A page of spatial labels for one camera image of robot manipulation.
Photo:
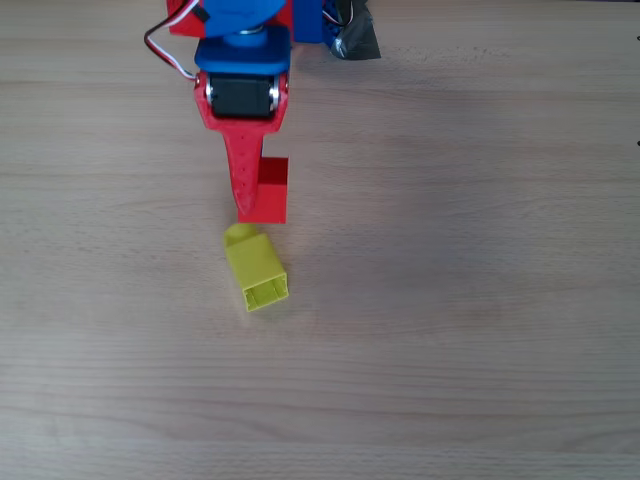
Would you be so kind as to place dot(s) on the red cube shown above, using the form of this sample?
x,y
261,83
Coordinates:
x,y
270,200

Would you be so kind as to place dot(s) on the yellow block with round stud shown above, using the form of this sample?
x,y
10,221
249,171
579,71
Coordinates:
x,y
252,265

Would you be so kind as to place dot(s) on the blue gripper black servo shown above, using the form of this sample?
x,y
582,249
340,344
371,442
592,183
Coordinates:
x,y
242,100

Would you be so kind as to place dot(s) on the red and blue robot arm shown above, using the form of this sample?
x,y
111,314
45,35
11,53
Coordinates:
x,y
307,20

